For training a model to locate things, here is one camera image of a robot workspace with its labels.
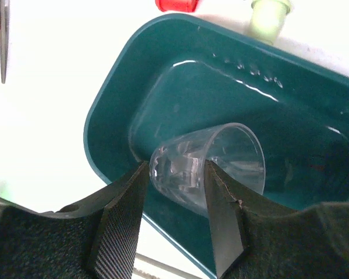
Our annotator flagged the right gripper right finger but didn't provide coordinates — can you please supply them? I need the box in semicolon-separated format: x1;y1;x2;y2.
208;168;349;278

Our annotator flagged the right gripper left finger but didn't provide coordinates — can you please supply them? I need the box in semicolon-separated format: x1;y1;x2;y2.
0;162;149;278

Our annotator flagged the teal storage basket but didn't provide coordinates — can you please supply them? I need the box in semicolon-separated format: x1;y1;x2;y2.
84;14;349;278

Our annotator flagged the green capsule by basket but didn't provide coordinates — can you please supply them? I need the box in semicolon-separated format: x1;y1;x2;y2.
246;0;292;45

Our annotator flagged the red capsule left lower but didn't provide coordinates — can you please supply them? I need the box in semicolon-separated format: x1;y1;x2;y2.
155;0;199;13

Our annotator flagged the metal fork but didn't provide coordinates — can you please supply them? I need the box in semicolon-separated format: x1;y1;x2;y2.
0;0;10;84

